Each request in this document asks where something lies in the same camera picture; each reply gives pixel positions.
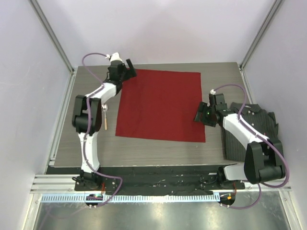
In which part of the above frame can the metal spoon with wooden handle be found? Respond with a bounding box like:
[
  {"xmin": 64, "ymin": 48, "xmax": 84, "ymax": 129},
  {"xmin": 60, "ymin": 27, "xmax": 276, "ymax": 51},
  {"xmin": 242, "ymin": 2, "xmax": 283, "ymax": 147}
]
[{"xmin": 102, "ymin": 104, "xmax": 108, "ymax": 130}]

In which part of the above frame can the dark striped button shirt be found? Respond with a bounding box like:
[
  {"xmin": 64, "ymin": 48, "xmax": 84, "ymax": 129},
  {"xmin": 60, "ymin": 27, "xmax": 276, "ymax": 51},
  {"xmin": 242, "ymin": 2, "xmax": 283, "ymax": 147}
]
[{"xmin": 222, "ymin": 104, "xmax": 279, "ymax": 162}]

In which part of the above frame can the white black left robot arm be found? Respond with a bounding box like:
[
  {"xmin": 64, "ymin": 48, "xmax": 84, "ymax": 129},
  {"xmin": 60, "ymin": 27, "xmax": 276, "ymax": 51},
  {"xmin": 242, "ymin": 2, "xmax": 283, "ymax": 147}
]
[{"xmin": 72, "ymin": 59, "xmax": 137, "ymax": 191}]

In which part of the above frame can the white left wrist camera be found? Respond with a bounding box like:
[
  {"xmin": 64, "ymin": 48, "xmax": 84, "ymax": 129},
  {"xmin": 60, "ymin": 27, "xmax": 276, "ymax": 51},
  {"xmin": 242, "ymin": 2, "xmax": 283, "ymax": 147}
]
[{"xmin": 105, "ymin": 52, "xmax": 123, "ymax": 62}]

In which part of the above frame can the right aluminium frame post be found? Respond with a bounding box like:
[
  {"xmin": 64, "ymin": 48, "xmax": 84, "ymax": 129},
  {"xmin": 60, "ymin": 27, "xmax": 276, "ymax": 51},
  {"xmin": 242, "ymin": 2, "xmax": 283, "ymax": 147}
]
[{"xmin": 239, "ymin": 0, "xmax": 284, "ymax": 71}]

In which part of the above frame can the aluminium front rail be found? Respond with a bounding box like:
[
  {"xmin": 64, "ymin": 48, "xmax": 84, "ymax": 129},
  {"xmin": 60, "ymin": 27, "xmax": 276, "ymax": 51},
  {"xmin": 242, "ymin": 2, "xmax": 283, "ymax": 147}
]
[{"xmin": 30, "ymin": 174, "xmax": 292, "ymax": 194}]

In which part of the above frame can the left aluminium frame post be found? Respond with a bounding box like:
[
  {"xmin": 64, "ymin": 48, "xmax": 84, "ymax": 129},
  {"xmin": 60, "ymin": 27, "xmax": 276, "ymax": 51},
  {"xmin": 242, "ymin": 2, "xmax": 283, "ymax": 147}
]
[{"xmin": 28, "ymin": 0, "xmax": 74, "ymax": 74}]

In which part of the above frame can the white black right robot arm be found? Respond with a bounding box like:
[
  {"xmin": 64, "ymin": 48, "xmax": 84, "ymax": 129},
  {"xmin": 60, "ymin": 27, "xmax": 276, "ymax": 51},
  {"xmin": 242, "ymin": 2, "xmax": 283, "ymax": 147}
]
[{"xmin": 201, "ymin": 93, "xmax": 290, "ymax": 189}]

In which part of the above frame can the white slotted cable duct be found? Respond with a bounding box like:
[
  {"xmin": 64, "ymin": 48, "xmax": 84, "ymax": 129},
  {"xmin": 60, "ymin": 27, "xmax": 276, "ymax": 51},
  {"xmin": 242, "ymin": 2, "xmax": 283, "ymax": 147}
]
[{"xmin": 41, "ymin": 193, "xmax": 220, "ymax": 203}]

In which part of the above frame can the aluminium frame post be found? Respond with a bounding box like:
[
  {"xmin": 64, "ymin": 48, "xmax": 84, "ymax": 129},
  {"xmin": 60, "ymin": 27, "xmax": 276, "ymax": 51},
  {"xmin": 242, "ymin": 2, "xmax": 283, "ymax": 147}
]
[
  {"xmin": 239, "ymin": 0, "xmax": 284, "ymax": 71},
  {"xmin": 28, "ymin": 0, "xmax": 74, "ymax": 74}
]

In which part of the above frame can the red cloth napkin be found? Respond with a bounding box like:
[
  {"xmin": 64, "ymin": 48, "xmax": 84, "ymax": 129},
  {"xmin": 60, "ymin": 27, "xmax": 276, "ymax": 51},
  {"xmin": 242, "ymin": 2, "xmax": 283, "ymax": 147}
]
[{"xmin": 116, "ymin": 69, "xmax": 206, "ymax": 142}]

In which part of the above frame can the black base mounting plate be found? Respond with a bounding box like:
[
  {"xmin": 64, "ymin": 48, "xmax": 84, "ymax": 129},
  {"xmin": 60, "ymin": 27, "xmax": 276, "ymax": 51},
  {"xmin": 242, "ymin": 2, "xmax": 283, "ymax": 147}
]
[{"xmin": 47, "ymin": 165, "xmax": 245, "ymax": 196}]

